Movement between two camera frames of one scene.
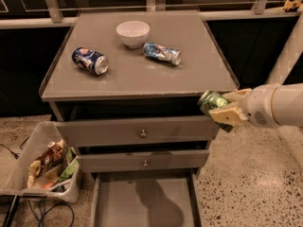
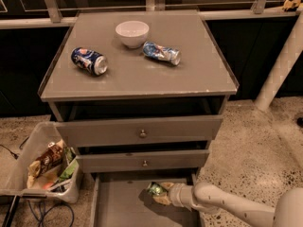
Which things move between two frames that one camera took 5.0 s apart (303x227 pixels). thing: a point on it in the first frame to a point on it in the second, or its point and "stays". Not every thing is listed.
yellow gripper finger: x=237 y=96 to x=167 y=184
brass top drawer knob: x=143 y=134 stays
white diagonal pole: x=291 y=55 stays
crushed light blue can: x=162 y=53 stays
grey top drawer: x=80 y=133 stays
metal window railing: x=34 y=5 stays
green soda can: x=209 y=100 to x=155 y=189
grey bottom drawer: x=146 y=199 stays
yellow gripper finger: x=228 y=115 to x=163 y=199
